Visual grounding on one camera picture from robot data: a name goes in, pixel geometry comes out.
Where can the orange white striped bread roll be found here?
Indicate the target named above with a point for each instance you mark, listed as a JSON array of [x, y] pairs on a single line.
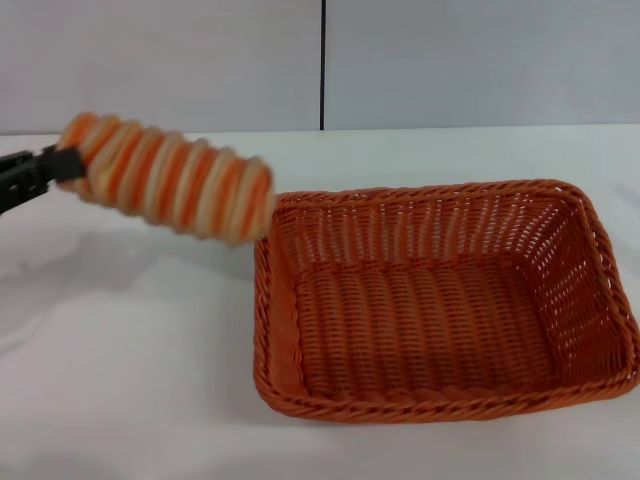
[[175, 180]]

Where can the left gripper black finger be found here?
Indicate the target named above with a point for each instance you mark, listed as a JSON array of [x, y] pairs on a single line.
[[22, 187], [62, 162]]

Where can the orange woven rectangular basket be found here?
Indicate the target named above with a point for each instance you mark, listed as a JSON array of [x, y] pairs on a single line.
[[410, 330]]

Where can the black wall seam strip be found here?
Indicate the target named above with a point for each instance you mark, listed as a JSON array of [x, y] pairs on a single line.
[[322, 65]]

